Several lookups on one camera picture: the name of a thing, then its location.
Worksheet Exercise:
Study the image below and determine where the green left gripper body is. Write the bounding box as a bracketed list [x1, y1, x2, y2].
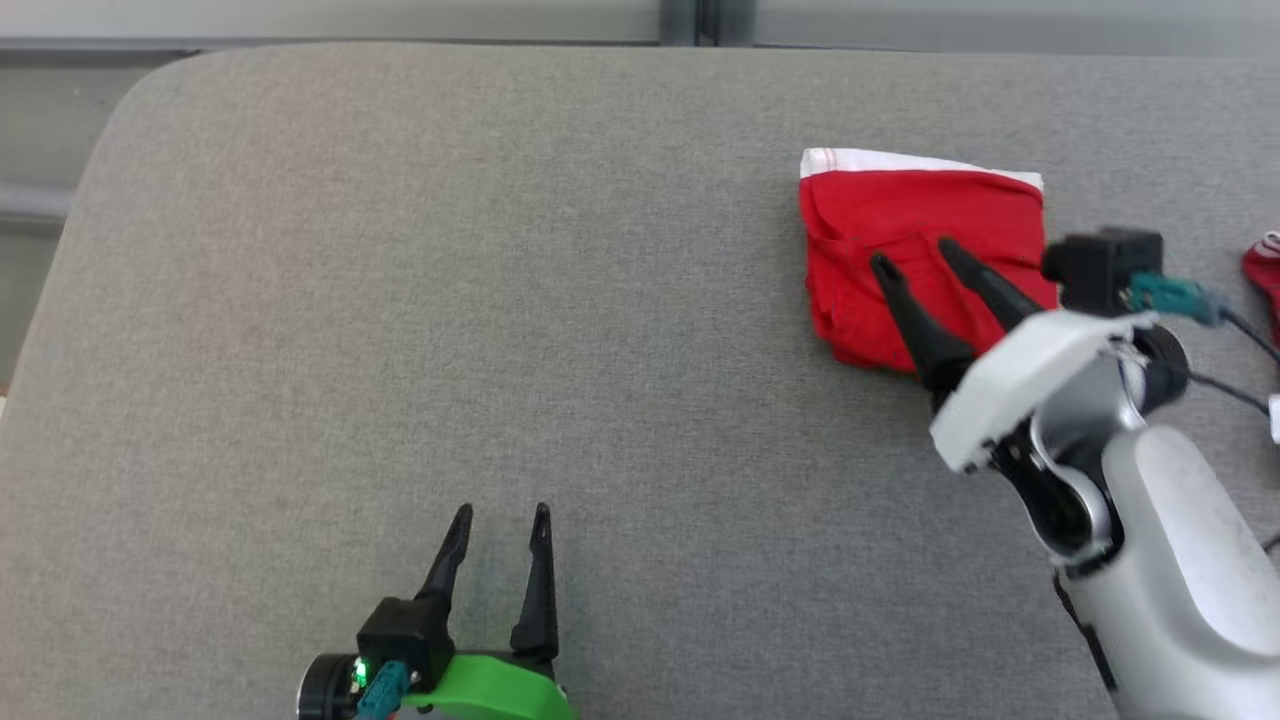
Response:
[398, 652, 582, 720]

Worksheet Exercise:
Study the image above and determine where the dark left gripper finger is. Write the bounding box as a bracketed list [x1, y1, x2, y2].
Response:
[414, 503, 474, 607]
[509, 502, 560, 658]

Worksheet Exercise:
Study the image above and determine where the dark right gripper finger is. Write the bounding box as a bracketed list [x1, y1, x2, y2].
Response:
[936, 237, 1047, 332]
[868, 253, 977, 397]

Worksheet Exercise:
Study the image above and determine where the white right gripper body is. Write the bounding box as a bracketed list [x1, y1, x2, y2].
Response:
[928, 310, 1163, 477]

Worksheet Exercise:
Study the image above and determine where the red Bulls 23 jersey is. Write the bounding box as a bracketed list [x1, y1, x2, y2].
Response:
[798, 147, 1060, 374]

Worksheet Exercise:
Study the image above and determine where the plain red garment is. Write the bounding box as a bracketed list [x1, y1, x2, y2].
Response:
[1242, 230, 1280, 347]

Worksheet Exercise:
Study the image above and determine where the grey fabric sofa cushion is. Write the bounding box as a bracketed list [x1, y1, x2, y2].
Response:
[0, 42, 1280, 720]

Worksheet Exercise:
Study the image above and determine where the teal left camera cable plug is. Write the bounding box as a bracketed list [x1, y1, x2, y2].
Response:
[355, 660, 413, 720]

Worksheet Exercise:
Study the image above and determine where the teal camera cable plug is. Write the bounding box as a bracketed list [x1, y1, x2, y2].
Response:
[355, 660, 413, 720]
[1125, 272, 1280, 363]

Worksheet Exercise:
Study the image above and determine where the teal right camera cable plug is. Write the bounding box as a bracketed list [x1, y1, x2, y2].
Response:
[1125, 272, 1280, 363]

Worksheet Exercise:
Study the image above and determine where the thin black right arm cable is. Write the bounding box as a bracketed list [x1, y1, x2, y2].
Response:
[1188, 372, 1280, 417]

